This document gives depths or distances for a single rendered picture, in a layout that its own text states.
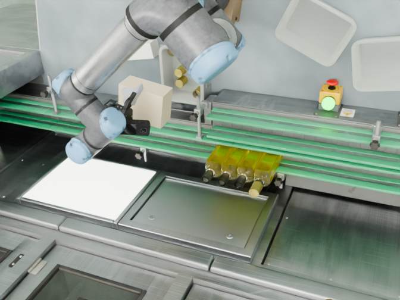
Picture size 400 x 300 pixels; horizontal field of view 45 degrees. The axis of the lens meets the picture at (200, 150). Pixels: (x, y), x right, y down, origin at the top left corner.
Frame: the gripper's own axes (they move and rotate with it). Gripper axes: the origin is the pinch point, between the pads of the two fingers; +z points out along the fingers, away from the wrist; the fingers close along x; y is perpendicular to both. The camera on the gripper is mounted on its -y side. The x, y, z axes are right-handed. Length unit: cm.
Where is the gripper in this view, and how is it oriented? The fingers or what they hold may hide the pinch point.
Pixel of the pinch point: (143, 103)
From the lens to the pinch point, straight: 160.9
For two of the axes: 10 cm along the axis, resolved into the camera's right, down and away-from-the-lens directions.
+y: -9.2, -3.0, 2.6
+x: -1.1, 8.2, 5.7
